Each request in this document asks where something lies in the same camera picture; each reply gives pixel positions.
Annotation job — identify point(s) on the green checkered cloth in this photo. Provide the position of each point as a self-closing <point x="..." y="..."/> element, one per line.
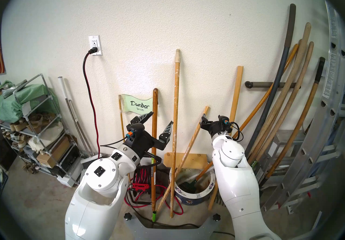
<point x="32" y="92"/>

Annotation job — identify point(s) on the cream fabric bag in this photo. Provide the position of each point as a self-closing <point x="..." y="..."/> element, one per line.
<point x="48" y="135"/>

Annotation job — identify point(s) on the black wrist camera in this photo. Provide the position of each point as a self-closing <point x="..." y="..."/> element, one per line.
<point x="225" y="121"/>
<point x="135" y="130"/>

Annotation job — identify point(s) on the brown cardboard box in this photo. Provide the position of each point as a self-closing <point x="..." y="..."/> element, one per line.
<point x="54" y="153"/>

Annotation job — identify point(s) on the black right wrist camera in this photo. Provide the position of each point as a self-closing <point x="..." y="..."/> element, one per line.
<point x="225" y="121"/>

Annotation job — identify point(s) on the Dunbar Drive flag sign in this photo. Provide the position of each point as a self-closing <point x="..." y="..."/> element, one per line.
<point x="137" y="104"/>

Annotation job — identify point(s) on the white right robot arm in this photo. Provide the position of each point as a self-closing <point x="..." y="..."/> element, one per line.
<point x="237" y="182"/>

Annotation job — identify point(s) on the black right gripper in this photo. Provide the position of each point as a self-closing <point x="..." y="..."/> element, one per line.
<point x="219" y="130"/>

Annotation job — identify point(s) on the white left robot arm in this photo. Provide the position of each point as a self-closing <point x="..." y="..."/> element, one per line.
<point x="99" y="177"/>

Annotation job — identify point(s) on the aluminium extension ladder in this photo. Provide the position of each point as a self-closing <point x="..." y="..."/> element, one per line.
<point x="330" y="85"/>

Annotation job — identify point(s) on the thin metal rod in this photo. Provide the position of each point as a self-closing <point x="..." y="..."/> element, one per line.
<point x="76" y="123"/>

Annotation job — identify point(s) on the white broom head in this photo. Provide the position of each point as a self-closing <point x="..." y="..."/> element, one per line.
<point x="90" y="161"/>

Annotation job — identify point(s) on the metal garden rake head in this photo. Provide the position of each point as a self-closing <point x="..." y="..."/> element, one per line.
<point x="221" y="201"/>

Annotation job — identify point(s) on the plain light wooden dowel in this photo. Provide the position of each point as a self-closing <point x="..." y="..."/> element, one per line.
<point x="238" y="85"/>

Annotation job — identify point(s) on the black shoe box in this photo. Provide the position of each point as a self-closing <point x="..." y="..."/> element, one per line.
<point x="67" y="161"/>

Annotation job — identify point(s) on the grey metal step stool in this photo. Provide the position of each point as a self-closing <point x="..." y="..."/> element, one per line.
<point x="288" y="137"/>

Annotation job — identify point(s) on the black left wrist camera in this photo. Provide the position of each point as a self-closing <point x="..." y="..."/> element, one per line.
<point x="135" y="130"/>

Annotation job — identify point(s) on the cork wedge sandal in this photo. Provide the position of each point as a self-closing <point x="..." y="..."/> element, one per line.
<point x="16" y="126"/>

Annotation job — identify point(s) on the blue floral ceramic pot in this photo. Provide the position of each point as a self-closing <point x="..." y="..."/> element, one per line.
<point x="188" y="197"/>

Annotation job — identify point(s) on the thin square wooden stick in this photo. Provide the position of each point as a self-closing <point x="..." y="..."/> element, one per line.
<point x="192" y="137"/>

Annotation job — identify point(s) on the silver glitter shoe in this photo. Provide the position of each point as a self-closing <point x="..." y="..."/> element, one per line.
<point x="14" y="87"/>

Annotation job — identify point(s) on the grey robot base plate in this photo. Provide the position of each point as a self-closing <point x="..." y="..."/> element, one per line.
<point x="172" y="234"/>

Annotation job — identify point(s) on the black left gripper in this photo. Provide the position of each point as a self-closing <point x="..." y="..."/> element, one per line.
<point x="147" y="142"/>

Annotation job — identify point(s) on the black star knob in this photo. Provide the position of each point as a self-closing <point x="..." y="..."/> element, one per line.
<point x="128" y="217"/>
<point x="216" y="217"/>

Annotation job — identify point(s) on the white pipe and metal rods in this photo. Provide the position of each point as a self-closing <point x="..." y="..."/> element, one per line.
<point x="66" y="94"/>

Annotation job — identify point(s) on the white wall outlet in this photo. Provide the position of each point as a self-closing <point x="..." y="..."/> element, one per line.
<point x="95" y="40"/>

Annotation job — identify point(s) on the grey metal shoe rack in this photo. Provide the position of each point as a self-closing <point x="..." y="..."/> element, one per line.
<point x="27" y="108"/>

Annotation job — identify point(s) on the light wooden board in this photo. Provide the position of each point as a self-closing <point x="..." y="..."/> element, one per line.
<point x="194" y="160"/>

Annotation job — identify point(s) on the grey wall peg bar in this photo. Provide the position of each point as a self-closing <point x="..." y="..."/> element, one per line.
<point x="258" y="84"/>

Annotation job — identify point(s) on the white shoe box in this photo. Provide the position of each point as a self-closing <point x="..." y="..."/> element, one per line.
<point x="72" y="177"/>

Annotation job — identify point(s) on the paint-spattered pole with threaded tip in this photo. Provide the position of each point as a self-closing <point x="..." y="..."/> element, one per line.
<point x="176" y="94"/>

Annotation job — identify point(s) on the red striped flag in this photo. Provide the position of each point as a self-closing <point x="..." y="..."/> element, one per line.
<point x="2" y="65"/>

